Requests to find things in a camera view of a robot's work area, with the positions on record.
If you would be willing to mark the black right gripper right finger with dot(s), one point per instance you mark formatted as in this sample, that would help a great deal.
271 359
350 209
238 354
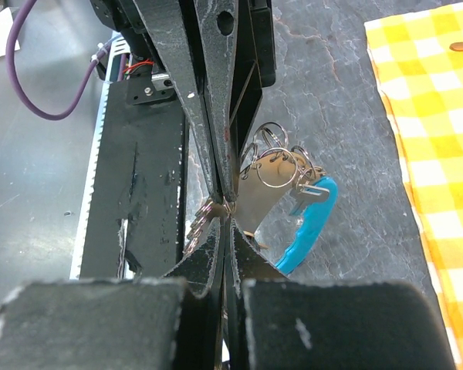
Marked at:
275 323

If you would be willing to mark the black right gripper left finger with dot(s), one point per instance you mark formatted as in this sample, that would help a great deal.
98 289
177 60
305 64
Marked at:
171 322

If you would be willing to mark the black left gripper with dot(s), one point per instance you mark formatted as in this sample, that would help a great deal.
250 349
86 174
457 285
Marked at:
238 46

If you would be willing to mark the blue key tag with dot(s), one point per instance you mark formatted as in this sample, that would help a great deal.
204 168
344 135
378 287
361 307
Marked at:
314 203

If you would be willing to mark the orange white checkered cloth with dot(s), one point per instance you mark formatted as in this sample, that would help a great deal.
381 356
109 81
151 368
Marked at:
420 82

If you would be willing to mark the grey slotted cable duct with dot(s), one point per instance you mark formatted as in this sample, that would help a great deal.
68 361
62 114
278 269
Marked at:
90 176

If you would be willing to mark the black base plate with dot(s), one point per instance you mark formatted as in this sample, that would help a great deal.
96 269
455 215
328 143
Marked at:
137 209

